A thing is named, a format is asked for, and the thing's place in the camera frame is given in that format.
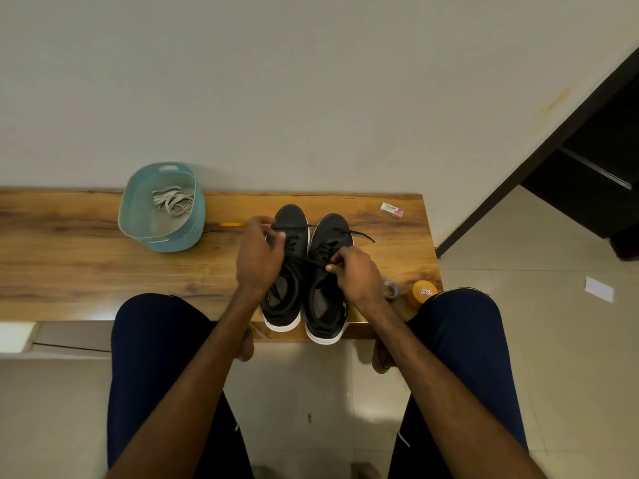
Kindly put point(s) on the person's left hand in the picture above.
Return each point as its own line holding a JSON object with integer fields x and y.
{"x": 257, "y": 266}

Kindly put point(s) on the person's right hand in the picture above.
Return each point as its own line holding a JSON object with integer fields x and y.
{"x": 359, "y": 281}

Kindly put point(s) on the person's right thumb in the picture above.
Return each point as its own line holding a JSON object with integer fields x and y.
{"x": 334, "y": 267}

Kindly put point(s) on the person's left thumb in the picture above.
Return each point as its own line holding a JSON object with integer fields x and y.
{"x": 278, "y": 240}

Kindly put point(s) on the black shoelace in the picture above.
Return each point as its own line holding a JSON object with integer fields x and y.
{"x": 312, "y": 262}

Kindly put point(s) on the black sneaker with white sole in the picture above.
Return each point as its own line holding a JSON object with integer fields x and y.
{"x": 322, "y": 299}
{"x": 292, "y": 289}

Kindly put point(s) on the yellow pencil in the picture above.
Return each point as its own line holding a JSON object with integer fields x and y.
{"x": 232, "y": 224}

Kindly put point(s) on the clear tape roll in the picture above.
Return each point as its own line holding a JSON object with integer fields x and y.
{"x": 390, "y": 289}

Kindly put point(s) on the small white eraser box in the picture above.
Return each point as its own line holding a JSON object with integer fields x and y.
{"x": 391, "y": 209}

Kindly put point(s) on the orange bottle with label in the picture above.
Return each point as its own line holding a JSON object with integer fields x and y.
{"x": 421, "y": 292}

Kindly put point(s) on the person's right foot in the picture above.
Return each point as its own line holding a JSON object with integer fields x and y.
{"x": 382, "y": 358}

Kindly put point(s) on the person's foot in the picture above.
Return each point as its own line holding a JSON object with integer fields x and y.
{"x": 382, "y": 358}
{"x": 246, "y": 346}

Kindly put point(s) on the person's left foot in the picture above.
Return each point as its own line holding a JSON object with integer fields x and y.
{"x": 246, "y": 346}

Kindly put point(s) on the grey shoelaces bundle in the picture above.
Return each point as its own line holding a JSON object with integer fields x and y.
{"x": 172, "y": 200}

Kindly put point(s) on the teal plastic basket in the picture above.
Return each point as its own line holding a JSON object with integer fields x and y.
{"x": 149, "y": 229}

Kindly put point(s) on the person's right leg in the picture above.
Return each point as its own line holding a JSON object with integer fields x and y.
{"x": 467, "y": 339}

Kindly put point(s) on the person's leg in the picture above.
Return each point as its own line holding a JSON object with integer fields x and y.
{"x": 467, "y": 339}
{"x": 149, "y": 354}

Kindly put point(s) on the person's left leg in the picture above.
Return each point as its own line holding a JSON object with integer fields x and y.
{"x": 149, "y": 354}

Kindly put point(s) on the white paper sheet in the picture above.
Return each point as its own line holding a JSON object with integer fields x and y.
{"x": 599, "y": 289}

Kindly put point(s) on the dark wooden door frame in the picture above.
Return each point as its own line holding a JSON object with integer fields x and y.
{"x": 589, "y": 159}

